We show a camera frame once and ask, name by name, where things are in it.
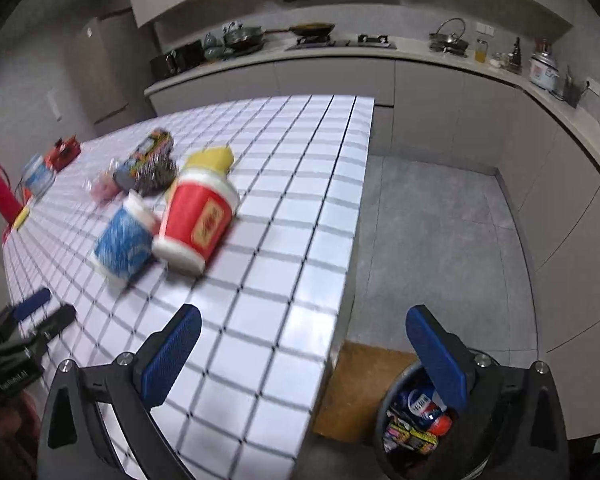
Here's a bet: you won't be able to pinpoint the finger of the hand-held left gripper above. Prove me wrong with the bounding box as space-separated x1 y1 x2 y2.
0 287 52 336
27 304 77 348

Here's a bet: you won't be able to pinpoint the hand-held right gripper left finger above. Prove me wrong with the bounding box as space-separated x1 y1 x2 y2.
37 304 202 480

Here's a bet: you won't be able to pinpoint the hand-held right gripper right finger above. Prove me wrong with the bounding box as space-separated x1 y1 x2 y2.
406 305 571 480

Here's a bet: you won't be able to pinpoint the blue soda can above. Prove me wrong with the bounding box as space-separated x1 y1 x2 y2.
407 385 448 418

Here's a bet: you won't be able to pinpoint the blue paper cup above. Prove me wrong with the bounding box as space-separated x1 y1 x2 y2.
92 190 162 281

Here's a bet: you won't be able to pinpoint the black trash bin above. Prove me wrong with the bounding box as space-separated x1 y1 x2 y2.
372 349 486 480

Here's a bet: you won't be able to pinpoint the pink plastic wrap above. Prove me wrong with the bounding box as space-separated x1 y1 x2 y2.
87 160 126 206

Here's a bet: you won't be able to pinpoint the red paper cup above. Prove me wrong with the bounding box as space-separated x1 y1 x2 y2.
152 167 240 275

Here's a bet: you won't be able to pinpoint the wooden stool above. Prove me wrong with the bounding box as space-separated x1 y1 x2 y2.
311 341 421 443

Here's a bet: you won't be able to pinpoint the blue tissue container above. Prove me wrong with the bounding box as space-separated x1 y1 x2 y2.
20 154 57 201

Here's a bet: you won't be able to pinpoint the white checked tablecloth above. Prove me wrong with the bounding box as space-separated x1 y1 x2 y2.
1 94 376 480

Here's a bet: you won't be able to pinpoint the red pot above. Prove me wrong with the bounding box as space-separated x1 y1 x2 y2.
45 135 82 171

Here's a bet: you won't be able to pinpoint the beige fridge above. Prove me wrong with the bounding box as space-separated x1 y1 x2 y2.
82 7 156 128

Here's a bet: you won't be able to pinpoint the grey kitchen counter cabinets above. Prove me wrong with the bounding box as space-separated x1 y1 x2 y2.
144 45 600 441

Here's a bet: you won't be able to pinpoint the black microwave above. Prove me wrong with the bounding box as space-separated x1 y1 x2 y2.
149 40 205 81

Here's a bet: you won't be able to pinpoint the black utensil holder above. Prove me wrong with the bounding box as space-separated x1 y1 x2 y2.
562 67 588 108

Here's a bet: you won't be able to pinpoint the white rice cooker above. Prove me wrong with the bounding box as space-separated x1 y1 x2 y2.
528 42 561 92

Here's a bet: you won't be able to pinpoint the teal ceramic jar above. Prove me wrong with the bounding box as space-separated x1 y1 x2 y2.
202 32 226 61

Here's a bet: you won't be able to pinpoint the pan with glass lid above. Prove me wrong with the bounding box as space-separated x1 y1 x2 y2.
428 17 470 56

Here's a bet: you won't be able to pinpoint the grey pot with lid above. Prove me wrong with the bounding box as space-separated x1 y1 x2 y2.
222 21 266 53

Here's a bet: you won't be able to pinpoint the black gas stove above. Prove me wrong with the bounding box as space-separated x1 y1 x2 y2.
285 34 398 51

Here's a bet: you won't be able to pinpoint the black wok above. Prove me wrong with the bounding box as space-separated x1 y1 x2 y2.
265 21 337 38

